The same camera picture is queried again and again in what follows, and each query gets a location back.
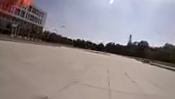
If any grey stone slab plaza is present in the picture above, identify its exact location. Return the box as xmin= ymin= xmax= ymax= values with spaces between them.
xmin=0 ymin=35 xmax=175 ymax=99

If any row of dark trees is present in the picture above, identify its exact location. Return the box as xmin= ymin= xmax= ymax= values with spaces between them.
xmin=41 ymin=23 xmax=175 ymax=64

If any tall thin chimney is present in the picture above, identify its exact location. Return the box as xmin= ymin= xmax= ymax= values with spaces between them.
xmin=127 ymin=33 xmax=133 ymax=47

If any row of small trees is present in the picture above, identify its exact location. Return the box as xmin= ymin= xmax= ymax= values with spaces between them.
xmin=0 ymin=16 xmax=47 ymax=43

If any dark grass strip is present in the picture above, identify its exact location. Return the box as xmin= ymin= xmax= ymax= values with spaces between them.
xmin=0 ymin=34 xmax=64 ymax=52

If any raised kerb strip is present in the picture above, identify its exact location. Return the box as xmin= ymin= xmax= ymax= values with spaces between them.
xmin=134 ymin=57 xmax=175 ymax=74

